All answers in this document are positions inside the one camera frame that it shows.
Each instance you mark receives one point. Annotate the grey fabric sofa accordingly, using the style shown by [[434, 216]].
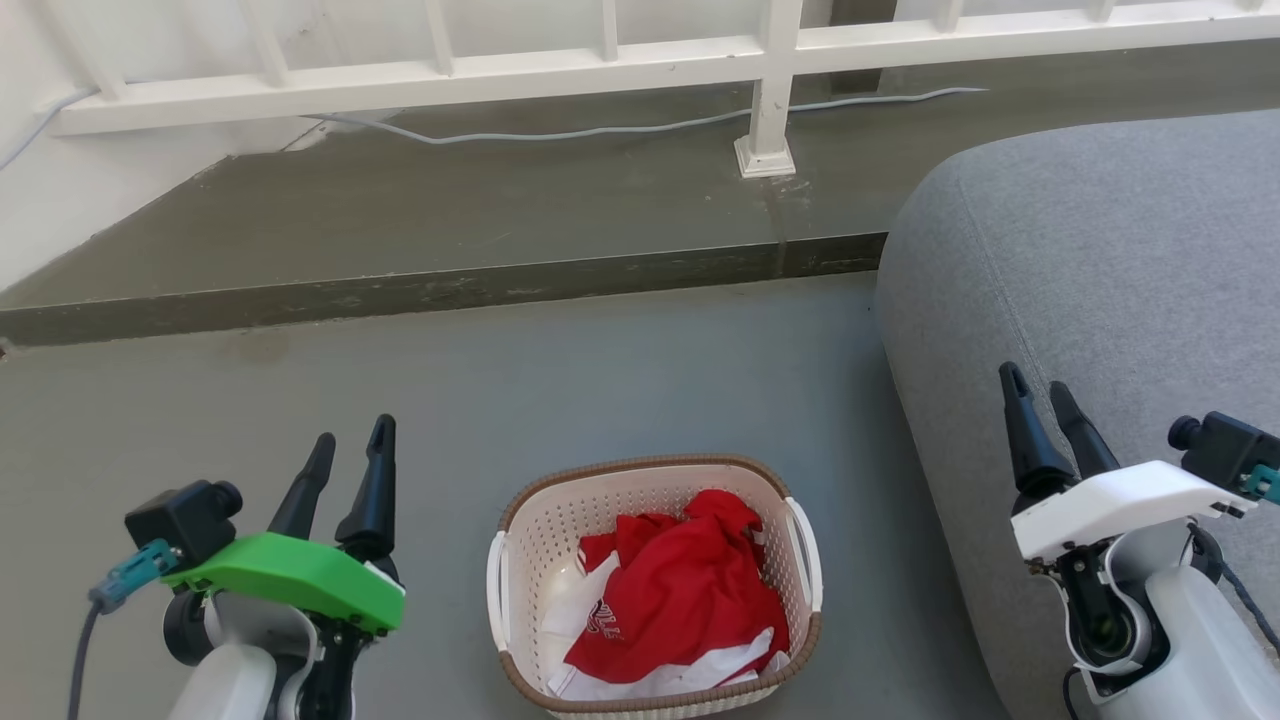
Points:
[[1100, 280]]

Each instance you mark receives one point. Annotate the red garment with white stripe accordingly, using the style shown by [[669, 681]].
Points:
[[690, 590]]

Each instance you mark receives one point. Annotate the white metal railing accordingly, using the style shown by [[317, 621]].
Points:
[[600, 65]]

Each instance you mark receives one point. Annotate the cream laundry basket brown rim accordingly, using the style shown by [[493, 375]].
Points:
[[530, 570]]

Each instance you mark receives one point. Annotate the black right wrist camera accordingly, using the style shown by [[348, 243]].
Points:
[[1225, 450]]

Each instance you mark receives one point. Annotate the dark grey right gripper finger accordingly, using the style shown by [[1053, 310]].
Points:
[[1028, 440], [1082, 435]]

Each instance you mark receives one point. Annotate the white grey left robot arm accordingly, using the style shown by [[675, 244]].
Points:
[[235, 670]]

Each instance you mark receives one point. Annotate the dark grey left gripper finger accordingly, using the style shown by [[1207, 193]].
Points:
[[372, 490], [305, 490]]

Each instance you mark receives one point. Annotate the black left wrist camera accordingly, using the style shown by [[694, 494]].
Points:
[[185, 520]]

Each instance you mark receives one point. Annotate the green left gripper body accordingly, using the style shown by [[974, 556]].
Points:
[[290, 575]]

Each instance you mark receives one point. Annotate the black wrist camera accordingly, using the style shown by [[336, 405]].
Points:
[[1225, 450], [185, 520]]

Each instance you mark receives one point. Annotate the white cloth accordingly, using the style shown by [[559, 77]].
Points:
[[575, 615]]

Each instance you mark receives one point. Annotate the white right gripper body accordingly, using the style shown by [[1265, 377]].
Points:
[[1120, 505]]

